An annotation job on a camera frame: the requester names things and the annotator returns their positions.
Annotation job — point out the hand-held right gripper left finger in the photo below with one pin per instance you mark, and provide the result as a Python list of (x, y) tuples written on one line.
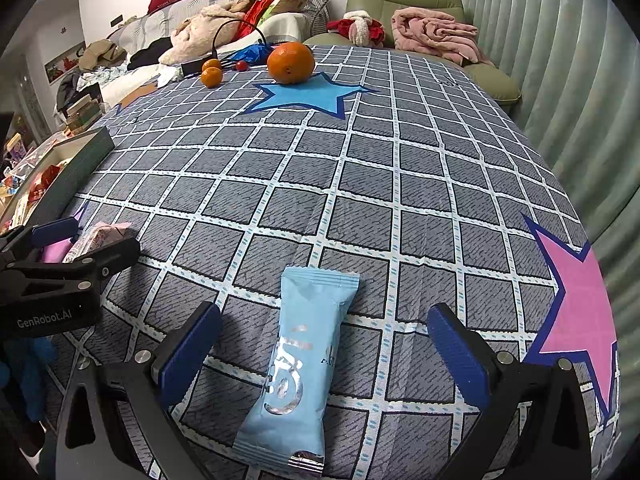
[(192, 350)]

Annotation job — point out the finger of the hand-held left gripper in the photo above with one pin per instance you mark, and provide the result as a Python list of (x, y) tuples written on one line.
[(55, 232), (112, 255)]

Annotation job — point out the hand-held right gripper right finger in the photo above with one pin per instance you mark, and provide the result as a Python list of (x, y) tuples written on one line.
[(457, 355)]

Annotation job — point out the white snack packet pink print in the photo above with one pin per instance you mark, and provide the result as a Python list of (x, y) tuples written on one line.
[(97, 237)]

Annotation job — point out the small red snack packet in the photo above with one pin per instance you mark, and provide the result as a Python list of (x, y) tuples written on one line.
[(50, 175)]

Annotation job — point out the grey cardboard box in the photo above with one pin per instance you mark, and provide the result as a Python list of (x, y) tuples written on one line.
[(85, 160)]

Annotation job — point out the light blue snack packet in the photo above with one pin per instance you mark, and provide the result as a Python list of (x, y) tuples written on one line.
[(300, 360)]

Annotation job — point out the clear bags of snacks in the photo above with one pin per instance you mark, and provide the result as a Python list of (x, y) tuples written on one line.
[(20, 170)]

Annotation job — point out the person's left hand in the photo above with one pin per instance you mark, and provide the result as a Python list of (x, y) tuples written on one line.
[(25, 365)]

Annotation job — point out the red snack packet gold print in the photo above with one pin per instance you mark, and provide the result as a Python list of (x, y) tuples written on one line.
[(39, 192)]

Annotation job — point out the stack of books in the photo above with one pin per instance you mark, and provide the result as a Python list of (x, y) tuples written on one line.
[(82, 112)]

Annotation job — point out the grey checked star bedsheet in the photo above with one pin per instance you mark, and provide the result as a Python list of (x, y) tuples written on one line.
[(400, 185)]

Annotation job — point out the khaki clothes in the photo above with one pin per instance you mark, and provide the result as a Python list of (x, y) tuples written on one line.
[(102, 55)]

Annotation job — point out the white crumpled tissue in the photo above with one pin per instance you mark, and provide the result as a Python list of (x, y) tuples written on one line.
[(169, 76)]

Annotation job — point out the small tangerine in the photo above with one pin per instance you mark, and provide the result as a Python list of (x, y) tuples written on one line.
[(211, 64), (211, 77)]

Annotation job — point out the black garment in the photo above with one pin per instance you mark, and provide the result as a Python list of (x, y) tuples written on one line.
[(150, 52)]

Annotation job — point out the black power bank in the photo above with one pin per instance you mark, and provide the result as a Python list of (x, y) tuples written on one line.
[(192, 67)]

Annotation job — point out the grey striped sofa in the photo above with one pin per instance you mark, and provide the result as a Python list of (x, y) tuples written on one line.
[(150, 25)]

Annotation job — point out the beige plush jacket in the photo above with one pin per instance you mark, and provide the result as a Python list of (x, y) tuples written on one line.
[(200, 35)]

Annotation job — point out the blue plastic bag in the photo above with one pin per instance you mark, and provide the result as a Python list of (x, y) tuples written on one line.
[(250, 54)]

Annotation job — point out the large orange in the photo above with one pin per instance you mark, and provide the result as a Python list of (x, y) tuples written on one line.
[(290, 62)]

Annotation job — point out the red bag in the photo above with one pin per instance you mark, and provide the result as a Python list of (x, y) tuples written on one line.
[(252, 17)]

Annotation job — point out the pale green curtain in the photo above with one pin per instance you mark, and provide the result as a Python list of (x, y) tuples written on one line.
[(565, 85)]

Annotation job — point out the pink blanket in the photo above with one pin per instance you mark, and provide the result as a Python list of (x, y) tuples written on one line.
[(435, 35)]

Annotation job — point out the red and white garment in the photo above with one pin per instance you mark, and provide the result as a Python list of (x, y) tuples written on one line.
[(357, 27)]

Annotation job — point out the wall picture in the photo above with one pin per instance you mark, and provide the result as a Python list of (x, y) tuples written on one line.
[(64, 62)]

